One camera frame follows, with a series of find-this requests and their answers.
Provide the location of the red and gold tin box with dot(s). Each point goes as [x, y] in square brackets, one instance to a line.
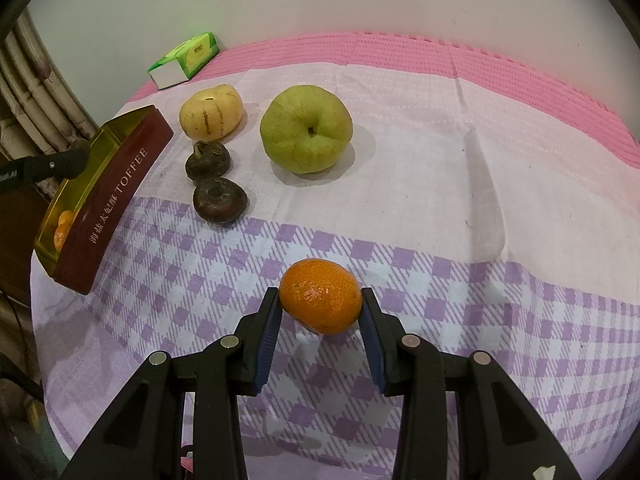
[115, 200]

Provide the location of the green tissue box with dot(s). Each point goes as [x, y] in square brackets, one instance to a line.
[195, 52]

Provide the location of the green pear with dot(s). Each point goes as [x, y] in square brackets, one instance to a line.
[305, 130]

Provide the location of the beige patterned curtain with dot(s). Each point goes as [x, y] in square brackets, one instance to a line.
[30, 90]

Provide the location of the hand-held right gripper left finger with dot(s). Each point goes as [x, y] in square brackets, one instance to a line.
[267, 342]

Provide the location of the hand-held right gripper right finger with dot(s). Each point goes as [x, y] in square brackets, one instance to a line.
[372, 345]

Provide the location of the small orange tangerine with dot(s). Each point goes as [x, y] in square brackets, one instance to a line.
[65, 217]

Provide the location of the pink foam mat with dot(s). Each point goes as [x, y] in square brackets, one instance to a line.
[500, 60]

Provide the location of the yellow striped melon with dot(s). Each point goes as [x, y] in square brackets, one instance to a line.
[210, 112]

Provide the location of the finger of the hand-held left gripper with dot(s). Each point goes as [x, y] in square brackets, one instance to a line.
[50, 167]

